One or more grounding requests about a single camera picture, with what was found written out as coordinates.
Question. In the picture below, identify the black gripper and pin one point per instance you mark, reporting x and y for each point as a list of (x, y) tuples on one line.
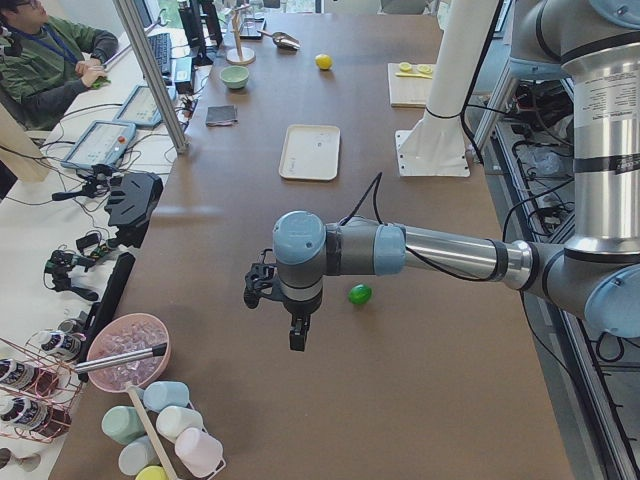
[(299, 313)]

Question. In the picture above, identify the green lime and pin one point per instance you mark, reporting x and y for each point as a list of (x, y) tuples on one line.
[(360, 294)]

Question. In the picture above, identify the yellow lemon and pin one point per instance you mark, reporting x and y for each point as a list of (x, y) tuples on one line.
[(324, 62)]

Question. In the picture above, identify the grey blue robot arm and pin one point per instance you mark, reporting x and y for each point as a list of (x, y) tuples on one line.
[(594, 275)]

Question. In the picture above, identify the cream rabbit tray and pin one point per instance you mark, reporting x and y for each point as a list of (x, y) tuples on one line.
[(310, 153)]

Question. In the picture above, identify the blue cup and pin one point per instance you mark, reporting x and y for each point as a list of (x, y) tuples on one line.
[(161, 394)]

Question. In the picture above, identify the white cup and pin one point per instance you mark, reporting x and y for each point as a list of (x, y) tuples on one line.
[(172, 421)]

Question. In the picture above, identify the pink cup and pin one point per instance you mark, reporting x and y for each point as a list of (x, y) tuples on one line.
[(200, 452)]

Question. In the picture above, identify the pink bowl with ice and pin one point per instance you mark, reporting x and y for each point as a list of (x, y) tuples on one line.
[(124, 335)]

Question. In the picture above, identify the green cup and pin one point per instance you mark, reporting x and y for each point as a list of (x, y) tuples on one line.
[(122, 424)]

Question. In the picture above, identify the grey folded cloth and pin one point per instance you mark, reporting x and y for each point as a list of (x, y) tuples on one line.
[(223, 115)]

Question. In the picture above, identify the wooden cutting board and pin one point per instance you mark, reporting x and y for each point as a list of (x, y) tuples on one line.
[(408, 92)]

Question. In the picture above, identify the light green bowl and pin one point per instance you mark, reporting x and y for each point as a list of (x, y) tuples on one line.
[(234, 77)]

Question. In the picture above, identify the teach pendant tablet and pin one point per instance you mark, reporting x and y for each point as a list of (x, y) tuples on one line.
[(140, 109), (103, 143)]

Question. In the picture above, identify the yellow plastic knife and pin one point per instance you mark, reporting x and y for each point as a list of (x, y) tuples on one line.
[(413, 75)]

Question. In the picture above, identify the wooden mug stand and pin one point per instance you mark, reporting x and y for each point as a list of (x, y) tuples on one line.
[(238, 54)]

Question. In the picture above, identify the metal scoop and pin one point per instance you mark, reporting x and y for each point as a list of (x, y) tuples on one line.
[(282, 40)]

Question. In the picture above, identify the black keyboard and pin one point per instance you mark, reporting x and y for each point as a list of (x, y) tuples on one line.
[(161, 48)]

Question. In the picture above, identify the person in green jacket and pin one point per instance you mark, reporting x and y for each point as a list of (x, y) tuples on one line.
[(60, 60)]

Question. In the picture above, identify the metal tongs handle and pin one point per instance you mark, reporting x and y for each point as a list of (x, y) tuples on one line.
[(123, 358)]

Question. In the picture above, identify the black bracket plate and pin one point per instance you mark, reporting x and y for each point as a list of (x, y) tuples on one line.
[(133, 197)]

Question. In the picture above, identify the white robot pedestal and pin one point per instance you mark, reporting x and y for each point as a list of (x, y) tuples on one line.
[(435, 146)]

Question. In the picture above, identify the copper wire bottle rack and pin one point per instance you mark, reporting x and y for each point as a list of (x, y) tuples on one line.
[(38, 393)]

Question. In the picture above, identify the aluminium frame post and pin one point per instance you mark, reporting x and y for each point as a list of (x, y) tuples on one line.
[(133, 27)]

